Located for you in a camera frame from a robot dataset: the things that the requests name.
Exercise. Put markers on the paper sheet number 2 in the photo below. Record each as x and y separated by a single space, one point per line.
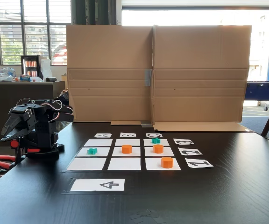
190 151

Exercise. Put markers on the paper sheet number 1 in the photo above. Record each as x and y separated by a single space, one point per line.
198 163

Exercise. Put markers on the paper sheet letter A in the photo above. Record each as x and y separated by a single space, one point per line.
103 135

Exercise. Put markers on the pack of water bottles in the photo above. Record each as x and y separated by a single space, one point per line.
7 71

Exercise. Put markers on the paper sheet number 3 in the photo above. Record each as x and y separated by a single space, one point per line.
183 141

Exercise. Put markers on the white paper grid square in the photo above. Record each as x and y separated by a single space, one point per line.
135 152
97 142
86 163
153 164
124 163
148 151
128 142
147 142
104 151

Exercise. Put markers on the white bowl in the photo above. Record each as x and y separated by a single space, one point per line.
4 78

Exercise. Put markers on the paper sheet letter C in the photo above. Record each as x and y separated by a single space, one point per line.
154 135

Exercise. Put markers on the black mini fridge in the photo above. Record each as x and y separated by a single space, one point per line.
29 66

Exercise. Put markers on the gray tape strip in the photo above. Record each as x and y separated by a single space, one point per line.
147 77

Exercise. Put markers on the black red bar clamp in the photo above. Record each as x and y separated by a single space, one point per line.
14 143

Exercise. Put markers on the orange round token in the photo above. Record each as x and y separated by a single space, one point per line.
158 148
167 162
126 149

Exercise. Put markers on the blue foosball table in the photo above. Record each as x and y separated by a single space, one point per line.
263 91

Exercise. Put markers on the small blue box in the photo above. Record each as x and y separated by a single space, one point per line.
25 78

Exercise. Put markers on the green cross token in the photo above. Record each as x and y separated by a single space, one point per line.
92 151
155 140

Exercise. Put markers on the paper sheet with arrow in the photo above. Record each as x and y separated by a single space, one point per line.
85 185

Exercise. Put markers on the paper sheet letter B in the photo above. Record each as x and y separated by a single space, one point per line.
127 135

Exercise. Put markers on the brown cardboard panel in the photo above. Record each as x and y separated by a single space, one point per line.
202 70
108 51

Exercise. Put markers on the white paper bag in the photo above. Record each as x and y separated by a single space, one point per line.
46 67

